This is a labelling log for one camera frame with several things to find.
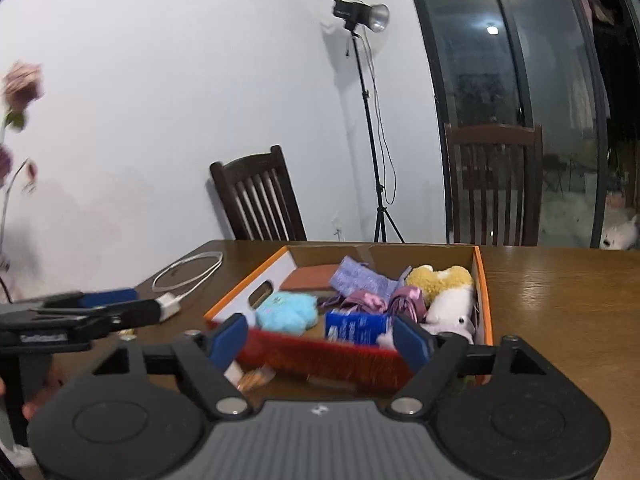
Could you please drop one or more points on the light blue plush toy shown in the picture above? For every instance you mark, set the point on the light blue plush toy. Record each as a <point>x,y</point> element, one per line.
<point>287,312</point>

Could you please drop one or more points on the sliding glass door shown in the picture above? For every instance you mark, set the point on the sliding glass door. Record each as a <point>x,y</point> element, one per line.
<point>570,66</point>

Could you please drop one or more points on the white plush dog on floor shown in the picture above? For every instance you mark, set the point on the white plush dog on floor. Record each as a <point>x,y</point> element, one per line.
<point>620,224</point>

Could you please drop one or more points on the red cardboard box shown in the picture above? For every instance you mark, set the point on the red cardboard box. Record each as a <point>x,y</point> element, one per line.
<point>327,312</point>

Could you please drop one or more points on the purple knitted cloth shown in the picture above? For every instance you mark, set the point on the purple knitted cloth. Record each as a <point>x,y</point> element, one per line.
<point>353,276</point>

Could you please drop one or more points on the brown layered sponge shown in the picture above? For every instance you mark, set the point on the brown layered sponge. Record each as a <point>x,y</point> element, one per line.
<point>311,280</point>

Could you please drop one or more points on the dark wooden chair by door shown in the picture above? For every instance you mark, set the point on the dark wooden chair by door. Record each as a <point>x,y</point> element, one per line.
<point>494,184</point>

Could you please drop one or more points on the yellow plush toy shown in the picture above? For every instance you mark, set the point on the yellow plush toy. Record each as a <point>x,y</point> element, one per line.
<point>432,282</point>

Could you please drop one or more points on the dried pink roses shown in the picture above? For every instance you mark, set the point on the dried pink roses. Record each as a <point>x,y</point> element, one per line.
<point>21,87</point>

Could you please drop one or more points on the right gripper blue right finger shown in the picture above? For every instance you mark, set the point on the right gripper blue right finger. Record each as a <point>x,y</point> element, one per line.
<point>434,361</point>

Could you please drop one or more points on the blue tissue pack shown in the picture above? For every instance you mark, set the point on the blue tissue pack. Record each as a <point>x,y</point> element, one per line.
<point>355,327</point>

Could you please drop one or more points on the white foam sponge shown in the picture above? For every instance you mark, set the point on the white foam sponge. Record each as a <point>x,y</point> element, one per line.
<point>234,373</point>

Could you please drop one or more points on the pink satin pouch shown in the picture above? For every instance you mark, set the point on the pink satin pouch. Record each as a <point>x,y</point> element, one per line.
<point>406,300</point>

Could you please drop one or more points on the person left hand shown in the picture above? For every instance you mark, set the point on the person left hand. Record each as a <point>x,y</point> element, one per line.
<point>53,382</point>

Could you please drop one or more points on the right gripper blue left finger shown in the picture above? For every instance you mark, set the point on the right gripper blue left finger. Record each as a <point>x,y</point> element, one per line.
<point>201,363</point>

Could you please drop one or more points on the studio light on stand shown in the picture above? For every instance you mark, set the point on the studio light on stand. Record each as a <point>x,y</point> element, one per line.
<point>359,18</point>

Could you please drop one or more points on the white charger with cable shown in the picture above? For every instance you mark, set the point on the white charger with cable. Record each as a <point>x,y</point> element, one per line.
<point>170,292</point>

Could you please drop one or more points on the dark wooden chair left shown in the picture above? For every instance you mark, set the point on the dark wooden chair left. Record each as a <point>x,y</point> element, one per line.
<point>257,195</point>

